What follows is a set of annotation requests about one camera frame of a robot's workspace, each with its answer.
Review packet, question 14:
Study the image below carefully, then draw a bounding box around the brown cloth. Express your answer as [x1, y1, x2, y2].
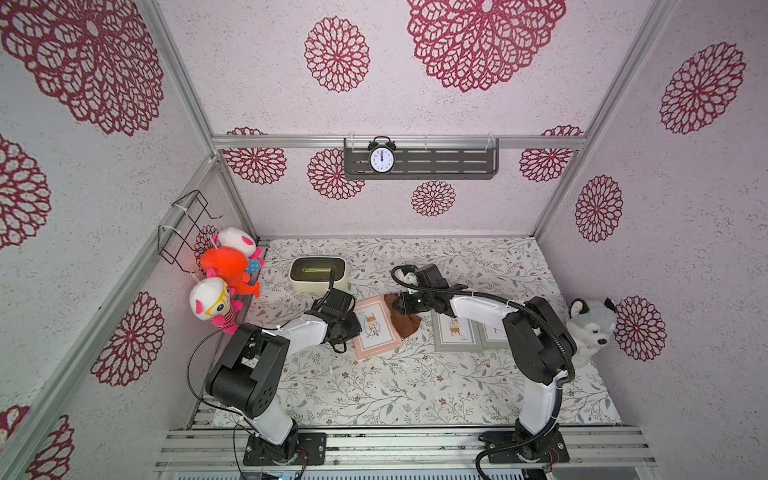
[384, 293, 422, 339]

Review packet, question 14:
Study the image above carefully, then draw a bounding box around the pink picture frame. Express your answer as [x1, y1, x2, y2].
[353, 295, 403, 360]

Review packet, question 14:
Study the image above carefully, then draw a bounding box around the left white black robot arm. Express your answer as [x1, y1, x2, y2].
[205, 269, 361, 446]

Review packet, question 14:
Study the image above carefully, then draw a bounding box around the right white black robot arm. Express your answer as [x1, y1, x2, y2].
[390, 264, 577, 436]

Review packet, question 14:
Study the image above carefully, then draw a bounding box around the cream box with green lid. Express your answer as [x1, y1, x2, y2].
[289, 256, 348, 293]

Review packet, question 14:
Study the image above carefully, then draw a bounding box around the red plush toy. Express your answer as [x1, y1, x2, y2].
[200, 247, 261, 298]

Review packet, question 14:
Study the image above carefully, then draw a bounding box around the white plush with yellow glasses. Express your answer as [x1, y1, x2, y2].
[189, 277, 243, 334]

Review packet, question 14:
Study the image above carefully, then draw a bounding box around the white pink plush top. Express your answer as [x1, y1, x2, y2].
[213, 227, 263, 260]

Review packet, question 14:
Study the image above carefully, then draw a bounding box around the black alarm clock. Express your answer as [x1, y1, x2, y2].
[368, 135, 397, 174]

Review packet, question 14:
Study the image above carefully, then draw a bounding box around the grey husky plush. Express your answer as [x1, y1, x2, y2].
[565, 298, 617, 369]

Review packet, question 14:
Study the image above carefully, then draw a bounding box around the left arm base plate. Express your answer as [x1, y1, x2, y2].
[243, 430, 328, 467]

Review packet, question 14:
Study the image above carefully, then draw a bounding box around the grey wall shelf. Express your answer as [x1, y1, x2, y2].
[342, 137, 499, 181]

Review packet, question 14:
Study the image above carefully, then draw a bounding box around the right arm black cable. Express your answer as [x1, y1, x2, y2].
[391, 265, 577, 480]

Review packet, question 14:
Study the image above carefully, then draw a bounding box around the black wire basket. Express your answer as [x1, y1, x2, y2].
[156, 189, 222, 275]

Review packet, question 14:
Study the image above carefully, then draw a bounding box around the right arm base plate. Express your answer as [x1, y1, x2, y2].
[479, 424, 570, 464]

